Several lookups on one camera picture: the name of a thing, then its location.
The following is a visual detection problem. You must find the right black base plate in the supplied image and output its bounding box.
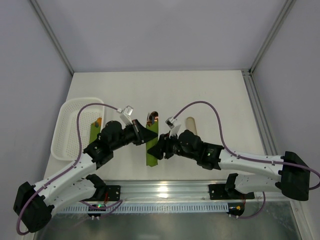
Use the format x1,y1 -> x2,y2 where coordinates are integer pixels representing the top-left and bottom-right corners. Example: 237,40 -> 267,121
208,183 -> 255,200

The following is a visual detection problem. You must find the left corner frame post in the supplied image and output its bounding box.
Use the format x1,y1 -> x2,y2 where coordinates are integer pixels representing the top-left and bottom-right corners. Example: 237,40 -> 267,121
28,0 -> 75,76

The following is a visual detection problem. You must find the copper fork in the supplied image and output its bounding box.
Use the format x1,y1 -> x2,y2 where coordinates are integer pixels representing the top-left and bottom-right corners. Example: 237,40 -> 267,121
146,112 -> 152,126

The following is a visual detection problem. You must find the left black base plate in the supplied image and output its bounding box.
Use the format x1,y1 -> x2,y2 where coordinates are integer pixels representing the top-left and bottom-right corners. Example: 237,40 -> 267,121
102,185 -> 121,202

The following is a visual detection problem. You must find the aluminium front rail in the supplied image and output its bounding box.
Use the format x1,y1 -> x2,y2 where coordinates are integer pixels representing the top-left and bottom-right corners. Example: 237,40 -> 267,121
84,180 -> 291,202

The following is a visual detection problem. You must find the white perforated plastic basket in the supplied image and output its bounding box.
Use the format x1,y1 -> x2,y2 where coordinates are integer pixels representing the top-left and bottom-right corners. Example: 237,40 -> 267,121
50,97 -> 105,161

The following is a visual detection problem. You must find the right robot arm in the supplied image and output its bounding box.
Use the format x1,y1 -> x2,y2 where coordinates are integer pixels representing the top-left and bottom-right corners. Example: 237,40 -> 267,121
147,130 -> 310,201

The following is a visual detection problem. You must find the right corner frame post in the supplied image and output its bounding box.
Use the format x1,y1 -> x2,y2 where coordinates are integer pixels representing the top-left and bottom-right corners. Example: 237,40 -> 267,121
248,0 -> 296,75

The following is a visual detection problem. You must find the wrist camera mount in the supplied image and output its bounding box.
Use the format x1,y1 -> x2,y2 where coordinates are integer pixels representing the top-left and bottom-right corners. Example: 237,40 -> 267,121
165,116 -> 181,138
116,105 -> 134,126

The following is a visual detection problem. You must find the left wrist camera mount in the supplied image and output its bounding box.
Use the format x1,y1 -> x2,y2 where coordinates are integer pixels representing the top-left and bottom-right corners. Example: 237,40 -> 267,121
116,105 -> 134,126

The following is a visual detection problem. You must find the beige utensil holder tray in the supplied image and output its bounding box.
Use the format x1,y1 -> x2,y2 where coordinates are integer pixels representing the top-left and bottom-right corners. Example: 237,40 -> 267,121
185,116 -> 198,136

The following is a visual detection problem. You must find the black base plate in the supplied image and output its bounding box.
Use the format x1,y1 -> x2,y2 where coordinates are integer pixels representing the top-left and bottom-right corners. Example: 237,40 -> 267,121
102,185 -> 121,202
208,183 -> 255,200

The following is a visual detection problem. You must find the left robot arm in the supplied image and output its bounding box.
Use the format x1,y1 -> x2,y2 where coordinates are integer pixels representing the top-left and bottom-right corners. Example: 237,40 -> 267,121
13,119 -> 158,236

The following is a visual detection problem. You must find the corner frame post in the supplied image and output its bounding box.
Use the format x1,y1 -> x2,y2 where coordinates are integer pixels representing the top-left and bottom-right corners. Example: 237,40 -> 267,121
28,0 -> 75,76
248,0 -> 296,75

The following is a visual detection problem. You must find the right aluminium side rail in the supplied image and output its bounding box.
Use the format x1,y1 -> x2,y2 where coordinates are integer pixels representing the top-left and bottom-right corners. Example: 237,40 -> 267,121
241,69 -> 281,164

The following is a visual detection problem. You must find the green card in basket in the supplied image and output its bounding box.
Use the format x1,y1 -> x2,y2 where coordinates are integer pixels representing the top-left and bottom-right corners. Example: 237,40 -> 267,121
89,117 -> 102,144

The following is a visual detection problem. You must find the green paper napkin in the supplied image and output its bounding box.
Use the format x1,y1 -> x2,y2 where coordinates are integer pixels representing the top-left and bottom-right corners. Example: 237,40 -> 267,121
145,121 -> 160,168

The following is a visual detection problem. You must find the white slotted cable duct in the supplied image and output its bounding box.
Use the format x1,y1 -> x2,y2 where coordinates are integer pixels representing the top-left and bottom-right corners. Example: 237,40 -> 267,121
58,202 -> 229,214

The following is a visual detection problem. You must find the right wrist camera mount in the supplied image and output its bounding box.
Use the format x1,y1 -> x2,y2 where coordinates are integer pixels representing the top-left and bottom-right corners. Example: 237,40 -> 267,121
165,116 -> 181,138

